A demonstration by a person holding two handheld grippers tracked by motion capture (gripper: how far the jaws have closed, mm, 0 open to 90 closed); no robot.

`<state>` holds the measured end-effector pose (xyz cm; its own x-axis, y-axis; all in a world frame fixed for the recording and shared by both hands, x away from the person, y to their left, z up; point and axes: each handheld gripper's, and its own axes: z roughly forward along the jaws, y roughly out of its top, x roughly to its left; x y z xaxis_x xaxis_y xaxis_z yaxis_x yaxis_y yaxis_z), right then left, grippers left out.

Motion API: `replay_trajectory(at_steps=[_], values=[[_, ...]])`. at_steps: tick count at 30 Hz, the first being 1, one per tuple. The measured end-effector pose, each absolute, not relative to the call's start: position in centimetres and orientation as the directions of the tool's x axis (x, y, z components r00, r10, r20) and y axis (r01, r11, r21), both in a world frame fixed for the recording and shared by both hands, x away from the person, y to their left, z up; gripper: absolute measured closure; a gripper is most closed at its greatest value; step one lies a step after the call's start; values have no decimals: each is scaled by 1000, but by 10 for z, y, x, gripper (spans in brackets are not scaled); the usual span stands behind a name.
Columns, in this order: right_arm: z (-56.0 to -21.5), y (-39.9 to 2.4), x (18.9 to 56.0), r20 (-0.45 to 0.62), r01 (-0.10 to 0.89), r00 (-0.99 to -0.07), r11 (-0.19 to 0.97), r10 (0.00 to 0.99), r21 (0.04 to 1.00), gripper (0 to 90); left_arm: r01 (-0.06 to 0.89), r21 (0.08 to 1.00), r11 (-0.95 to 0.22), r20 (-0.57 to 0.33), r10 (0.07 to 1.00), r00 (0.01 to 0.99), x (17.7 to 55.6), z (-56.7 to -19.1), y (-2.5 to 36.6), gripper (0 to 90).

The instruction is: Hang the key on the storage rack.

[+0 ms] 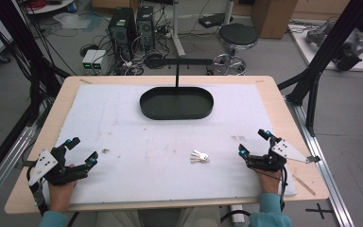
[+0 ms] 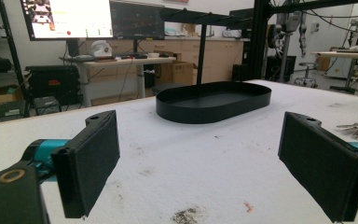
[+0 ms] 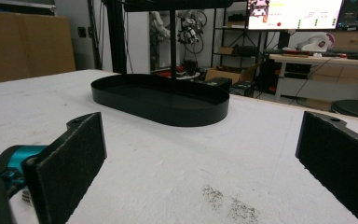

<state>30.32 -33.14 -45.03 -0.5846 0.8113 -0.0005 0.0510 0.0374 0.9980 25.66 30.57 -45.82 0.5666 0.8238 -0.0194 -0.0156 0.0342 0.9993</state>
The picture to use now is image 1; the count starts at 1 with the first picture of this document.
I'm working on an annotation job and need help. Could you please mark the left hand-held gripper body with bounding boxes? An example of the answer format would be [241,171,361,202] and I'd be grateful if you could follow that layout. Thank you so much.
[27,145,91,187]

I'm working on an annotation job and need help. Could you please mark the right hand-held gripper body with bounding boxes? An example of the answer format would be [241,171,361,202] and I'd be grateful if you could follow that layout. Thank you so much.
[245,135,322,173]

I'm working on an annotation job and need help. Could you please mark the silver bunch of keys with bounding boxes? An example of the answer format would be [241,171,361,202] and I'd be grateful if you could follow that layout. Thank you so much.
[189,148,211,165]

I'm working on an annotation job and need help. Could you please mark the black key stand with tray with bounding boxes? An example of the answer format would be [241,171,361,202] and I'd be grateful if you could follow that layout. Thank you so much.
[139,57,215,121]

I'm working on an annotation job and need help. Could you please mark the person's left hand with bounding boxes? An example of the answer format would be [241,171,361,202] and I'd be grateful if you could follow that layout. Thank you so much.
[47,163,78,215]

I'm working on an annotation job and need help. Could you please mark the person's right hand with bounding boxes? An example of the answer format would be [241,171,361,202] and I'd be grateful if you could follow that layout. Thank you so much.
[257,167,284,196]

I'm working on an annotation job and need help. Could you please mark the thin wooden stick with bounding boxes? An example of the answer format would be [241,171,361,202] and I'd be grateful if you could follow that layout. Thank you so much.
[291,173,317,197]

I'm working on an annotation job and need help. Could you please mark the white tube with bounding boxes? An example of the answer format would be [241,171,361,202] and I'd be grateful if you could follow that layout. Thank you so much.
[229,204,246,225]

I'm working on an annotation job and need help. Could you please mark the white foam mat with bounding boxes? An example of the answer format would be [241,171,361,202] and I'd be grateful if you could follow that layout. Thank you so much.
[42,82,299,205]

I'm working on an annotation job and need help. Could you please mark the white power supply box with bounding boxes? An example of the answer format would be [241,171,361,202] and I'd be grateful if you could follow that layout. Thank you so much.
[92,49,108,74]
[81,48,97,72]

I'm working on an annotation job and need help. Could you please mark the white floor board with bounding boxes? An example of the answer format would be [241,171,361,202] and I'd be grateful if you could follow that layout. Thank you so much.
[287,23,363,73]

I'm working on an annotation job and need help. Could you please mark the black round stool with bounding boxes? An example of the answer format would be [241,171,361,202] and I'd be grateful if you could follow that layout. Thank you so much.
[212,22,260,77]

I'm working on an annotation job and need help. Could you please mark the brown cardboard box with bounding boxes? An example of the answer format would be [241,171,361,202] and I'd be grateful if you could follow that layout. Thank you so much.
[251,0,299,40]

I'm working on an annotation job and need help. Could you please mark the grey and black device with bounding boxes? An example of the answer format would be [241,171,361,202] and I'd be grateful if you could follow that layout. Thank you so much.
[304,21,363,72]

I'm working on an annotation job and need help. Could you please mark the clear plastic sheet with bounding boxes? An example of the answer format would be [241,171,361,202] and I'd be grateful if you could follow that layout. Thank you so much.
[52,11,104,31]

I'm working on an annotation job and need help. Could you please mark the flat black box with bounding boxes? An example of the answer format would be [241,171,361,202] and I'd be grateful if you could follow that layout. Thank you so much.
[198,13,234,29]

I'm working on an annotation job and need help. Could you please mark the black computer tower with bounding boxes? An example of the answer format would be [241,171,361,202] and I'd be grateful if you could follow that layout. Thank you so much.
[107,7,137,55]
[135,5,156,52]

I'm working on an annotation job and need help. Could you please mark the white desk leg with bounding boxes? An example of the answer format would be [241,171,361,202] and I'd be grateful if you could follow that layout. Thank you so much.
[171,0,187,58]

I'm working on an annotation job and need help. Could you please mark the round white table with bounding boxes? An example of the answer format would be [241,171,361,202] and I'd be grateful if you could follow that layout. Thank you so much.
[23,0,77,15]

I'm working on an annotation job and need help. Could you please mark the left gripper grey cable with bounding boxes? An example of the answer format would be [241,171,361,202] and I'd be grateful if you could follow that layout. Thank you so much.
[27,180,50,216]

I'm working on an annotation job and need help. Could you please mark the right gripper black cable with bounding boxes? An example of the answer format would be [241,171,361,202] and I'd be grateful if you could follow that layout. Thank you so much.
[279,166,290,213]

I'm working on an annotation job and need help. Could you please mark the aluminium rail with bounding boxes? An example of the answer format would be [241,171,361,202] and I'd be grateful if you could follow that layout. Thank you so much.
[0,125,38,216]
[285,96,355,227]

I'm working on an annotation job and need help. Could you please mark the black cable loop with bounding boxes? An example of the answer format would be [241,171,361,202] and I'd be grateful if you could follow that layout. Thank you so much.
[219,209,253,225]

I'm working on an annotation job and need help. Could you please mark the black metal frame with cables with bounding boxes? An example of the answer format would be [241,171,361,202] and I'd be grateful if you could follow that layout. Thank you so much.
[0,0,71,127]

